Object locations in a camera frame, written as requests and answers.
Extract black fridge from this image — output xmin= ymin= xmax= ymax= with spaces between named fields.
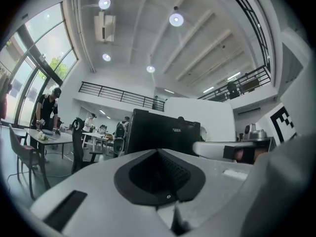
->
xmin=124 ymin=108 xmax=201 ymax=158

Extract hanging clothes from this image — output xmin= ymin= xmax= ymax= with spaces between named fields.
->
xmin=0 ymin=67 xmax=13 ymax=120

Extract white desk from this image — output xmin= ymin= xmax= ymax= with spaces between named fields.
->
xmin=82 ymin=131 xmax=117 ymax=156

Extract silver appliance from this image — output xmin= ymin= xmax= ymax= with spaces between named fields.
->
xmin=243 ymin=123 xmax=275 ymax=142

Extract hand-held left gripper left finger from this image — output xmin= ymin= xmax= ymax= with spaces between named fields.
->
xmin=29 ymin=149 xmax=179 ymax=237

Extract grey upholstered chair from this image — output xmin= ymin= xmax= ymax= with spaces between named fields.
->
xmin=8 ymin=123 xmax=41 ymax=200

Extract large black-framed window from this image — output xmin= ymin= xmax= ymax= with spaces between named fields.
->
xmin=0 ymin=1 xmax=79 ymax=128

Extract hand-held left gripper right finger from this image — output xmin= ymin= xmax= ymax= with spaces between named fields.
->
xmin=157 ymin=149 xmax=255 ymax=237

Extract white table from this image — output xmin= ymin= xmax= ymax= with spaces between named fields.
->
xmin=24 ymin=128 xmax=74 ymax=190

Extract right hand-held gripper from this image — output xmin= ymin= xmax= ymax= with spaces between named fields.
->
xmin=192 ymin=103 xmax=316 ymax=237

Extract black office chair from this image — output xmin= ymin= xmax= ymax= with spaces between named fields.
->
xmin=71 ymin=117 xmax=104 ymax=175

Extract white ceiling air conditioner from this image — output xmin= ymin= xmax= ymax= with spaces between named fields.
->
xmin=93 ymin=11 xmax=117 ymax=43

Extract black balcony railing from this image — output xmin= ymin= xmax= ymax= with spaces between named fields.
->
xmin=78 ymin=0 xmax=272 ymax=113

